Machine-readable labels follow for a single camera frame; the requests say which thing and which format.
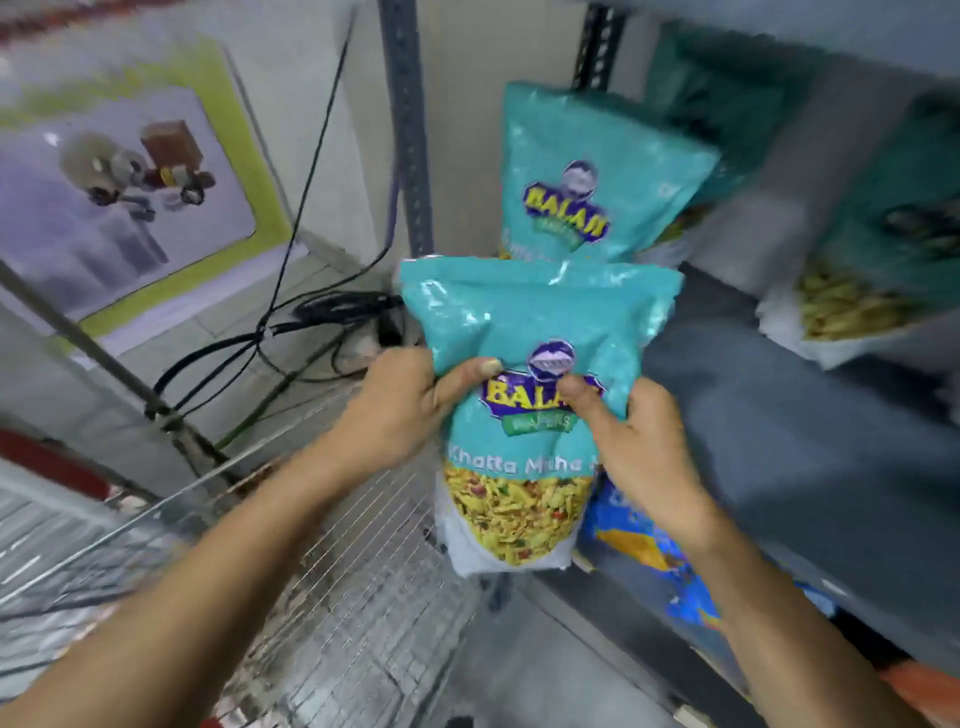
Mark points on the person's left hand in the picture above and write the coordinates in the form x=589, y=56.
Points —
x=390, y=412

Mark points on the person's right hand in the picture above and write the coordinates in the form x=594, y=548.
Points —
x=641, y=442

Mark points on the person's left thumb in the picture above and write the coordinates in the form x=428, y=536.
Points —
x=469, y=381

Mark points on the person's right thumb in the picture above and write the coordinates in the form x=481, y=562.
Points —
x=589, y=401

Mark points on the teal snack packet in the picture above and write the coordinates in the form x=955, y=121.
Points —
x=592, y=172
x=525, y=322

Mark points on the person's left forearm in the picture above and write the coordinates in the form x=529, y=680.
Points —
x=202, y=592

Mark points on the person's right forearm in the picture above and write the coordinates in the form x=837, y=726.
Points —
x=772, y=630

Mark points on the blue snack packet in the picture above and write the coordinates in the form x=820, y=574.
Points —
x=652, y=547

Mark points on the grey metal shelf rack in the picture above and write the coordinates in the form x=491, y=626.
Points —
x=787, y=420

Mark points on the dark green snack packet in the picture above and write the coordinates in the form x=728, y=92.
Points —
x=877, y=247
x=720, y=112

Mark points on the green bordered wall poster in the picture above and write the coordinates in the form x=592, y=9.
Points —
x=127, y=202

